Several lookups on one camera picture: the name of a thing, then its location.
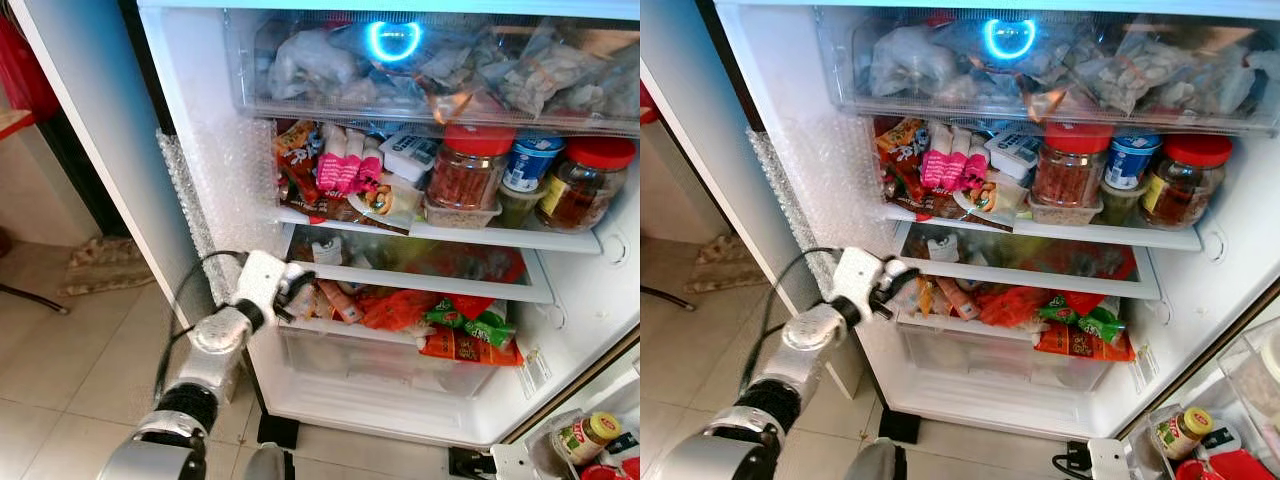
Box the clear crisper drawer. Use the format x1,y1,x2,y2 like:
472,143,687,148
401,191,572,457
273,310,526,398
895,310,1136,393

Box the blue lid white tub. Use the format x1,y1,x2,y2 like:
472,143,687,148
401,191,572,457
502,135,567,194
1103,133,1164,191

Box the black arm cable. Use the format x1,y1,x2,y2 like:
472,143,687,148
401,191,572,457
150,250,251,401
448,447,498,479
1050,441,1093,477
738,247,841,396

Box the silver robot left leg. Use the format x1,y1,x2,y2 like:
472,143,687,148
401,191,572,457
868,437,909,480
243,441,297,480

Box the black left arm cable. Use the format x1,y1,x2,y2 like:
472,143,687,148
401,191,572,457
150,250,251,401
738,247,841,396

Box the clear frozen food bag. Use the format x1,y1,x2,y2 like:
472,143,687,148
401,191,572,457
268,30,363,101
1095,28,1201,113
868,27,966,99
497,30,606,118

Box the black fridge foot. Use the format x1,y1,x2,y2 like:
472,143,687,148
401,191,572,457
878,409,922,445
257,414,300,450

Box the black metal leg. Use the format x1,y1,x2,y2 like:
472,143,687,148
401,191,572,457
0,282,71,315
640,285,698,312

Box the red plastic container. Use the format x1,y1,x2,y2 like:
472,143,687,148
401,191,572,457
578,455,641,480
1173,447,1279,480

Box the clear freezer drawer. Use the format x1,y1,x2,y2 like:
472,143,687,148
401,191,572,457
225,8,641,138
815,8,1280,136

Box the orange snack packet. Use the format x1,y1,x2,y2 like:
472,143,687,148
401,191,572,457
274,120,323,206
874,117,926,201

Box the white fridge door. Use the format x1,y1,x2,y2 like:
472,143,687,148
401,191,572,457
1115,295,1280,480
497,328,641,480

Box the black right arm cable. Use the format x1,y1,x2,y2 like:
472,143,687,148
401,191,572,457
1050,441,1093,477
448,447,498,479

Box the green pickle jar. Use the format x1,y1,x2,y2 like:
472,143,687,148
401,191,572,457
496,180,551,230
1098,178,1151,227

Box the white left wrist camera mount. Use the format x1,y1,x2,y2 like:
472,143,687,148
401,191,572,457
234,250,293,329
830,246,889,323

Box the red lid glass jar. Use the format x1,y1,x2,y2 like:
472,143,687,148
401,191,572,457
1140,134,1234,231
427,124,517,212
1030,122,1114,209
545,137,637,232

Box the yellow lid glass jar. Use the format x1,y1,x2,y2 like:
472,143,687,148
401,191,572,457
1150,407,1215,462
553,411,622,467

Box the bubble wrap sheet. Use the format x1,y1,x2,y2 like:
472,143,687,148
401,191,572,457
155,118,279,306
748,115,886,301

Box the woven floor mat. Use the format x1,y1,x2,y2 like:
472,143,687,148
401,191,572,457
58,235,158,298
693,233,761,291

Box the pink sausage pack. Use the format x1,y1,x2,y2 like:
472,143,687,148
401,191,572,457
316,125,384,197
920,124,991,193

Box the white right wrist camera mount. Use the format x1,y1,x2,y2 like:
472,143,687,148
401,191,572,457
492,440,541,480
1088,438,1131,480

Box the clear door shelf bin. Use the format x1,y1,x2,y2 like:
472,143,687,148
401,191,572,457
1222,318,1280,441

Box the clear shallow fridge drawer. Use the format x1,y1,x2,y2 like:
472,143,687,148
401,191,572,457
283,223,557,305
893,220,1163,301

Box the orange printed packet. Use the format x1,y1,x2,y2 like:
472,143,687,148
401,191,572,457
1033,322,1138,363
420,326,525,367

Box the orange white snack sticks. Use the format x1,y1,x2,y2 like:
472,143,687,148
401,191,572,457
915,275,981,321
313,280,366,324

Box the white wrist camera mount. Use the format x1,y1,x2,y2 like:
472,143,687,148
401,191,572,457
492,440,541,480
830,246,889,323
234,250,293,329
1088,438,1131,480

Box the green snack packet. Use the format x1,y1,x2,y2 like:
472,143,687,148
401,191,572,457
424,295,517,348
1037,293,1126,344

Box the red orange plastic bag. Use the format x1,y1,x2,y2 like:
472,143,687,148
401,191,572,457
358,287,443,333
975,284,1051,329

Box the white flat box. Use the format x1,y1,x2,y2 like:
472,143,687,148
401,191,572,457
985,128,1044,183
380,130,444,187

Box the glass fridge shelf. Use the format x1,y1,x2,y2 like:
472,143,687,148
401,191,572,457
880,203,1204,253
272,205,603,256

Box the clear plastic food container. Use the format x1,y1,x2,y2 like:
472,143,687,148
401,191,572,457
1026,194,1104,227
422,195,502,230

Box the white biscuit packet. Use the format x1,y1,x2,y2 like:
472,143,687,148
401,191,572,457
950,178,1029,233
345,180,425,235

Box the white fridge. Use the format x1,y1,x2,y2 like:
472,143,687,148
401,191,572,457
640,0,1280,446
10,0,641,451

